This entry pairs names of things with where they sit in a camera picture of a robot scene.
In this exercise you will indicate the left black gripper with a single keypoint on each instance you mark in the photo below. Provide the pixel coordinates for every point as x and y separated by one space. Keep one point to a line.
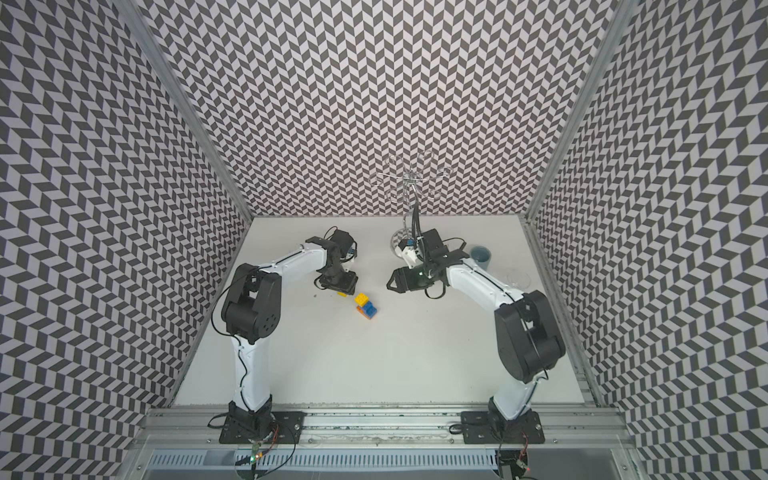
348 286

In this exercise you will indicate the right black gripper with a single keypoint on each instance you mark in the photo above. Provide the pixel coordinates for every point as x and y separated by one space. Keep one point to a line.
405 280

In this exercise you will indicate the small yellow lego brick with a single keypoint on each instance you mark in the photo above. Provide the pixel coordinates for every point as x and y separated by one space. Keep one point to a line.
361 300

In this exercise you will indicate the blue lego brick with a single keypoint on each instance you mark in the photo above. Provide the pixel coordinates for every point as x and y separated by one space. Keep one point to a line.
370 310

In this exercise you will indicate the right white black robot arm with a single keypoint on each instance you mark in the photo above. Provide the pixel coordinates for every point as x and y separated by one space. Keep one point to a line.
528 337

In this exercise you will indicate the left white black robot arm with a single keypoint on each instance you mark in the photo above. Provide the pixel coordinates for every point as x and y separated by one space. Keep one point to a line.
252 307

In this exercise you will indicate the teal ceramic cup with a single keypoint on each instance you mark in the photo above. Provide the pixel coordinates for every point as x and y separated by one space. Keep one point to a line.
481 255

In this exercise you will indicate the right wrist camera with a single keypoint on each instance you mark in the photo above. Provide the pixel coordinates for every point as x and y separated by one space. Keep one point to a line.
407 250

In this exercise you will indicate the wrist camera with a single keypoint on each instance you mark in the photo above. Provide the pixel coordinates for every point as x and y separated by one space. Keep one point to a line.
346 243
407 250

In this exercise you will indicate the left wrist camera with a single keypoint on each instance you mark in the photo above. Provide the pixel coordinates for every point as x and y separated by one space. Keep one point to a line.
346 243

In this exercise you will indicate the chrome wire mug tree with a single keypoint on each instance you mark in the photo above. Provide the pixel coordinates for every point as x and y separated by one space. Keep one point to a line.
409 175

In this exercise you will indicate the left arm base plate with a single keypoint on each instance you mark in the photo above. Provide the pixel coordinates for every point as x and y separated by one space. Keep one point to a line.
281 427

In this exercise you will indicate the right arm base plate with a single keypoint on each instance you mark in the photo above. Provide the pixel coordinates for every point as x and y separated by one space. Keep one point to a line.
485 427

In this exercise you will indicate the aluminium front rail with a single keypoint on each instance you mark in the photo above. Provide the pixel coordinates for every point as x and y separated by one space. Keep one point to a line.
387 426

